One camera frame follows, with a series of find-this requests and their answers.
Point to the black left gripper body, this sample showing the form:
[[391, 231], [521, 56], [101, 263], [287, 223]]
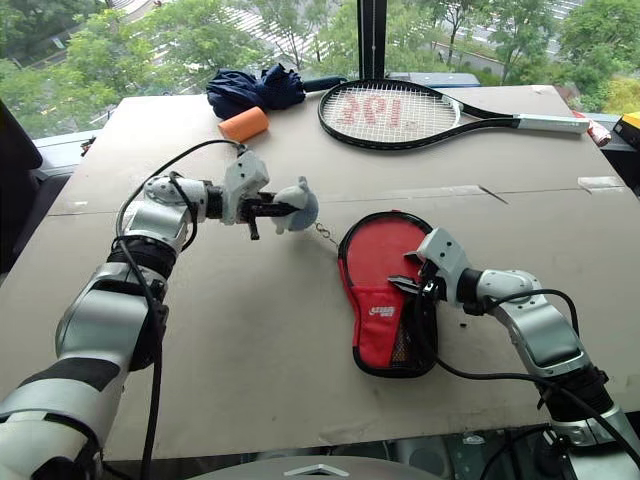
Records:
[[252, 207]]

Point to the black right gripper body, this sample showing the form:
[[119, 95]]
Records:
[[434, 287]]

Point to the white and grey plush charm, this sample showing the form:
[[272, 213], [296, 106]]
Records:
[[302, 207]]

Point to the red and black paddle case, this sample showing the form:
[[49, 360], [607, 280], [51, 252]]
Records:
[[377, 325]]

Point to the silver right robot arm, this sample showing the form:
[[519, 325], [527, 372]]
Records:
[[545, 330]]

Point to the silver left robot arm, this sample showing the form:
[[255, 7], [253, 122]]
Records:
[[95, 320]]

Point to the black and white tennis racket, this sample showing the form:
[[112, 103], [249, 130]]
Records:
[[400, 112]]

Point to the orange foam cylinder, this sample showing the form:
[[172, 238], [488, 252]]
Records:
[[245, 124]]

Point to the folded navy blue umbrella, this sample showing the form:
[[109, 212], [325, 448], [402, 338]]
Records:
[[255, 90]]

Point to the grey rounded robot torso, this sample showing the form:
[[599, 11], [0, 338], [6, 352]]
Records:
[[320, 469]]

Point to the red and white wrapped item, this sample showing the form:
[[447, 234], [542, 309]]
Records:
[[600, 132]]

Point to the black chair back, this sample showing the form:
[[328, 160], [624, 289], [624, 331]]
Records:
[[17, 175]]

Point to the yellow and black box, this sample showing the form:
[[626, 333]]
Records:
[[629, 125]]

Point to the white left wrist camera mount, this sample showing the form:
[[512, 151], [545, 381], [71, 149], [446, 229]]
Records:
[[245, 172]]

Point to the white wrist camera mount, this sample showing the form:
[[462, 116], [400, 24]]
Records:
[[447, 252], [245, 172]]

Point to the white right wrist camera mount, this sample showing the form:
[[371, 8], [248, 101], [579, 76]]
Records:
[[447, 252]]

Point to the dark window frame post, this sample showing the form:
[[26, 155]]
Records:
[[371, 40]]

